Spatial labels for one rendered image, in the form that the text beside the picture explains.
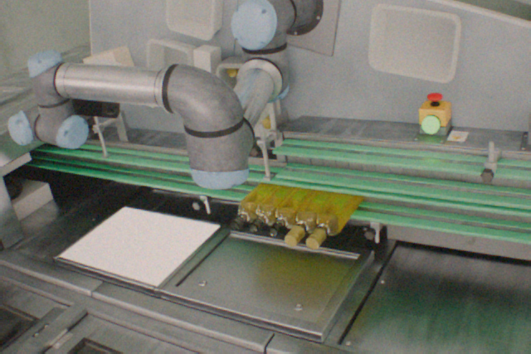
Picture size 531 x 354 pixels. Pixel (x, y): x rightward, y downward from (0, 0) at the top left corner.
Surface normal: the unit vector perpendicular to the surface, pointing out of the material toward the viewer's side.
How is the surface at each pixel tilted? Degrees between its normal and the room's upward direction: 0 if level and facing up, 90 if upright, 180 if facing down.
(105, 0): 0
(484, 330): 90
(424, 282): 89
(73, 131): 90
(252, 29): 4
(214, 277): 90
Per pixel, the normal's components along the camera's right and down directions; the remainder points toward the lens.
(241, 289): -0.14, -0.90
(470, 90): -0.48, 0.43
